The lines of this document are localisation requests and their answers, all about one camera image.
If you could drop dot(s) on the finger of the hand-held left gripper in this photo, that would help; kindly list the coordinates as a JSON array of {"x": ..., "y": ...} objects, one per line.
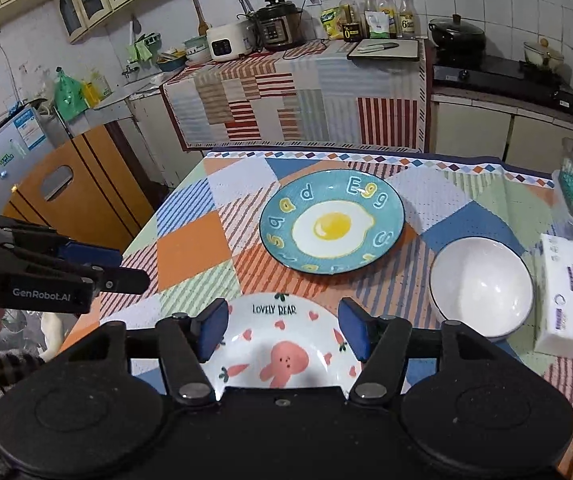
[
  {"x": 126, "y": 281},
  {"x": 91, "y": 255}
]

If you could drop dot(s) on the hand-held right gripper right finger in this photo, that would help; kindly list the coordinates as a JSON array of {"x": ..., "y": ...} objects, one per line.
[{"x": 354, "y": 332}]

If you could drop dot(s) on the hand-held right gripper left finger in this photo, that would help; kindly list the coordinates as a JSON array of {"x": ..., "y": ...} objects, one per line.
[{"x": 214, "y": 330}]

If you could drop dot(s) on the white bear print plate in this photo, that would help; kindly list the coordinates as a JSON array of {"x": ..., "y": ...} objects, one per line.
[{"x": 286, "y": 330}]

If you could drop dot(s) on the white bowl with dark rim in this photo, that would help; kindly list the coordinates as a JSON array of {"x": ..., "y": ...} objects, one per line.
[{"x": 481, "y": 285}]

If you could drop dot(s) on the blue fried egg plate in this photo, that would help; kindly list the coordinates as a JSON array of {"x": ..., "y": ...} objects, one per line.
[{"x": 286, "y": 210}]

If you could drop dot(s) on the stacked green white bowls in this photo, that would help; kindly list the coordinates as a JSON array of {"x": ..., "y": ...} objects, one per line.
[{"x": 197, "y": 47}]

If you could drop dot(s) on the colourful checked tablecloth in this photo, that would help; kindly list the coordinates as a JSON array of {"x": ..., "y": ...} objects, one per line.
[{"x": 191, "y": 250}]

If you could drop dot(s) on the wooden folding table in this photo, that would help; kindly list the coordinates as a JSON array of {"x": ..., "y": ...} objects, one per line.
[{"x": 91, "y": 180}]

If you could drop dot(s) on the silver fridge with stickers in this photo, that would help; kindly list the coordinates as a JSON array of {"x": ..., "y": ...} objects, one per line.
[{"x": 11, "y": 155}]

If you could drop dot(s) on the green plastic bag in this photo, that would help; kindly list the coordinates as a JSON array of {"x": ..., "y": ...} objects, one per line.
[{"x": 70, "y": 95}]

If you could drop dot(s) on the green cloth on hook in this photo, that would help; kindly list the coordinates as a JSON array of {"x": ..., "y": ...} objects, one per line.
[{"x": 142, "y": 47}]

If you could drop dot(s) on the white tissue pack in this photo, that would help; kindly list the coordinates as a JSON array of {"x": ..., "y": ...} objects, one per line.
[{"x": 571, "y": 310}]

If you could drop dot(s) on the white base cabinet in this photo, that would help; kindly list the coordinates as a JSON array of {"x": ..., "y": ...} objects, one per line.
[{"x": 476, "y": 130}]

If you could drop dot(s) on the striped patchwork counter cloth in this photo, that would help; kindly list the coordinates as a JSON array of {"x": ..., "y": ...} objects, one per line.
[{"x": 276, "y": 95}]

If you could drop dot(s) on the white rice cooker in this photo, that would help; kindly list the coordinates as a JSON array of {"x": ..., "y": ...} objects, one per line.
[{"x": 227, "y": 42}]

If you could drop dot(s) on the wooden spatula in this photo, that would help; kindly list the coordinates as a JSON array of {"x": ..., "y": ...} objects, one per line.
[{"x": 200, "y": 17}]

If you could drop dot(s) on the kitchen knife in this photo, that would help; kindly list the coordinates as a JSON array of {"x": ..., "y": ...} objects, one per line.
[{"x": 376, "y": 47}]

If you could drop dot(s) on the black cutting board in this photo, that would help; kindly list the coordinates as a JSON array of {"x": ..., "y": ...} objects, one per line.
[{"x": 406, "y": 50}]

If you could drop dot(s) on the black pressure cooker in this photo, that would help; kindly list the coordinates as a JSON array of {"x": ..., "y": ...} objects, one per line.
[{"x": 276, "y": 25}]

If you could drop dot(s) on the black gas stove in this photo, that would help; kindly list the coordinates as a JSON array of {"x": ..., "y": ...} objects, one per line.
[{"x": 506, "y": 77}]

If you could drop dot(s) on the small dark jar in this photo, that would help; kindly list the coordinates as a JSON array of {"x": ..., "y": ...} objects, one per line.
[{"x": 350, "y": 32}]

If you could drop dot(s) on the white and green bag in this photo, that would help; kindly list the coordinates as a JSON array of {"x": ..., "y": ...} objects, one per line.
[{"x": 379, "y": 27}]

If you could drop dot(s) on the yellow food packet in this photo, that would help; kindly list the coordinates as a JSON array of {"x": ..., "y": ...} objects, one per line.
[{"x": 331, "y": 22}]

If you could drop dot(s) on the black wok with lid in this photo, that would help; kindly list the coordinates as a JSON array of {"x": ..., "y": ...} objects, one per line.
[{"x": 456, "y": 35}]

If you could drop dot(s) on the dark oil bottle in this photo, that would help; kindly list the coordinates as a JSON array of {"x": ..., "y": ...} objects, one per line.
[{"x": 349, "y": 12}]

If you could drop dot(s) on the white cooking pot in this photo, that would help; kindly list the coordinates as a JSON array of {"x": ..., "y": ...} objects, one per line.
[{"x": 541, "y": 55}]

